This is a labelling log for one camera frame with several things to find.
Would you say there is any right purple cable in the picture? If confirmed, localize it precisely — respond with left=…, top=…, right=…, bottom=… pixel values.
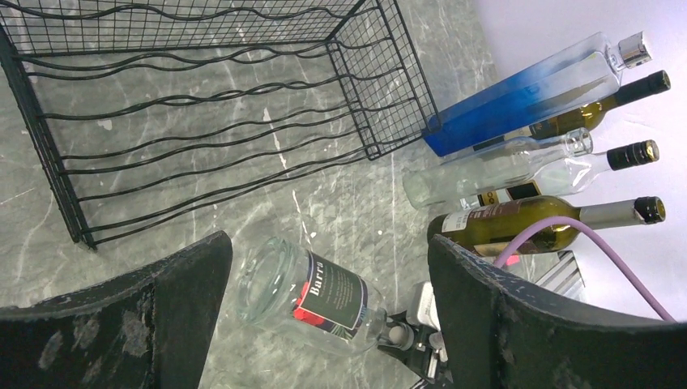
left=493, top=216, right=676, bottom=323

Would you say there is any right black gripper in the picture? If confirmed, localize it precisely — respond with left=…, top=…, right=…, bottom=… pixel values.
left=377, top=312, right=451, bottom=386

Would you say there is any small pink block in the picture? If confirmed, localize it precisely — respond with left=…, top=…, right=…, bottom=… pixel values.
left=504, top=255, right=520, bottom=267

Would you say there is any clear round labelled bottle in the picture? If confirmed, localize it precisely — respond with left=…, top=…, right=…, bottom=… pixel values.
left=237, top=237, right=416, bottom=356

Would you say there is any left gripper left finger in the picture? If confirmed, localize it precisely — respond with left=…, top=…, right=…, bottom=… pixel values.
left=1, top=231, right=233, bottom=388

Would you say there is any tall blue square bottle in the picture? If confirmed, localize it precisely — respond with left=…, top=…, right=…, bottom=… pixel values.
left=423, top=32, right=652, bottom=157

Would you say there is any green wine bottle black neck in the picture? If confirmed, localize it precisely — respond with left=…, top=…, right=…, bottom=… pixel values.
left=467, top=71, right=671, bottom=152

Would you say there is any clear bottle black cap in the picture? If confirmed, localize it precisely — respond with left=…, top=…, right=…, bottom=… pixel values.
left=459, top=139, right=659, bottom=210

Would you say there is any clear slim empty bottle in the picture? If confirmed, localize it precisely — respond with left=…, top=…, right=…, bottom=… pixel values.
left=403, top=127, right=593, bottom=209

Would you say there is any black wire wine rack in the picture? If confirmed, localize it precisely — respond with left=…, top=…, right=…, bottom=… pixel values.
left=1, top=1, right=440, bottom=249

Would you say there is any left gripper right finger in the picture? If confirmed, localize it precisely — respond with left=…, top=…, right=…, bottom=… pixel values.
left=427, top=236, right=686, bottom=388

